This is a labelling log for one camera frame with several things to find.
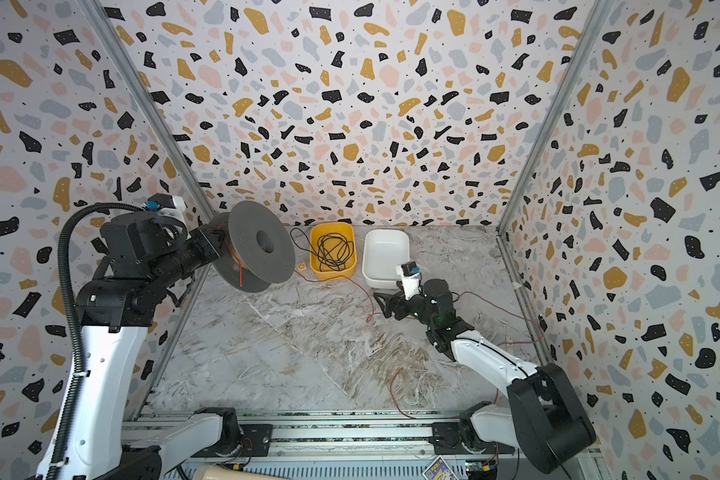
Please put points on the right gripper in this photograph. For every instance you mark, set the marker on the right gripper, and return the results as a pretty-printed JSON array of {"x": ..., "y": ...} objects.
[{"x": 401, "y": 306}]

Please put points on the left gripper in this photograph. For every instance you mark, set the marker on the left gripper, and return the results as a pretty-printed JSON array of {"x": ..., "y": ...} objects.
[{"x": 199, "y": 236}]

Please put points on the black cable spool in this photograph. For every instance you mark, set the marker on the black cable spool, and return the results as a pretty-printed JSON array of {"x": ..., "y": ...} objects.
[{"x": 255, "y": 250}]

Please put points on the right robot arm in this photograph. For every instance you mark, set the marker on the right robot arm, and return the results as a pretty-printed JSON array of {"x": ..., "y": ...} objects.
[{"x": 544, "y": 418}]

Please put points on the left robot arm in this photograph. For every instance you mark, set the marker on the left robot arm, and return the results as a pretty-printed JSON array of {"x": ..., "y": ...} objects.
[{"x": 108, "y": 318}]

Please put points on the white plastic bin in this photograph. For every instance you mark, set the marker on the white plastic bin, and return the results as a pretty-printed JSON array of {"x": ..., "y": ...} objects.
[{"x": 384, "y": 250}]

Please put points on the yellow plastic bin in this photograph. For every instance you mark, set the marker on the yellow plastic bin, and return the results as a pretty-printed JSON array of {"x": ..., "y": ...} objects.
[{"x": 333, "y": 251}]

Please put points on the colourful sticker card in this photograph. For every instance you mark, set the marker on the colourful sticker card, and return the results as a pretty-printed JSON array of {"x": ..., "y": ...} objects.
[{"x": 438, "y": 469}]

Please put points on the beige cylinder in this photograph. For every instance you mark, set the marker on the beige cylinder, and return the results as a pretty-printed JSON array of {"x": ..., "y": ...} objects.
[{"x": 219, "y": 472}]

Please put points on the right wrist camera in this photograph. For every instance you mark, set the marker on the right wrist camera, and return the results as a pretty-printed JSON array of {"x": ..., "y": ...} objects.
[{"x": 410, "y": 279}]

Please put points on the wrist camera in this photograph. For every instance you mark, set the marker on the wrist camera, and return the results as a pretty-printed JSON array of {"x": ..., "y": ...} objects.
[
  {"x": 166, "y": 205},
  {"x": 410, "y": 279}
]

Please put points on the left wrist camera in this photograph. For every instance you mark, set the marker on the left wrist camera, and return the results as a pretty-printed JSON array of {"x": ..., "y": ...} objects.
[{"x": 166, "y": 205}]

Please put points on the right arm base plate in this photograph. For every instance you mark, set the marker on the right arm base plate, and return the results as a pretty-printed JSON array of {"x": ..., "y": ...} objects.
[{"x": 449, "y": 438}]

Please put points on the aluminium mounting rail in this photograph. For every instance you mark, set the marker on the aluminium mounting rail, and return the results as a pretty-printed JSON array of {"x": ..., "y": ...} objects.
[{"x": 300, "y": 437}]

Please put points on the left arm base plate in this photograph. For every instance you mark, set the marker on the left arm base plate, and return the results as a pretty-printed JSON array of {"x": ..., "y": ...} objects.
[{"x": 250, "y": 441}]

